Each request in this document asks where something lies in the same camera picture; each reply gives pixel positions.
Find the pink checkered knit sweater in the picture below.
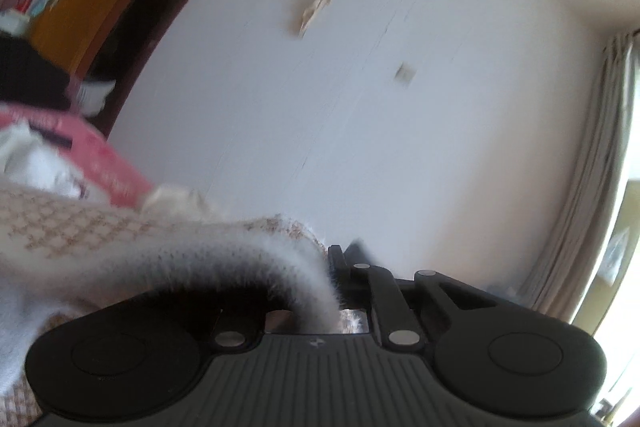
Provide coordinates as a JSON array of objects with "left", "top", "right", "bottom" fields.
[{"left": 1, "top": 183, "right": 340, "bottom": 393}]

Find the pink floral bed blanket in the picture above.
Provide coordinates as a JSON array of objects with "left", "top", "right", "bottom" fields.
[{"left": 1, "top": 103, "right": 153, "bottom": 208}]

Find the white fluffy garment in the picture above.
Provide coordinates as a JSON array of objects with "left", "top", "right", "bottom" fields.
[{"left": 1, "top": 122, "right": 85, "bottom": 199}]

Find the wall light switch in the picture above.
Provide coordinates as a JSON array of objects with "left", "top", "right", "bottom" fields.
[{"left": 394, "top": 63, "right": 416, "bottom": 84}]

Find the beige window curtain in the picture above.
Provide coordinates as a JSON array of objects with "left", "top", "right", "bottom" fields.
[{"left": 518, "top": 31, "right": 639, "bottom": 323}]

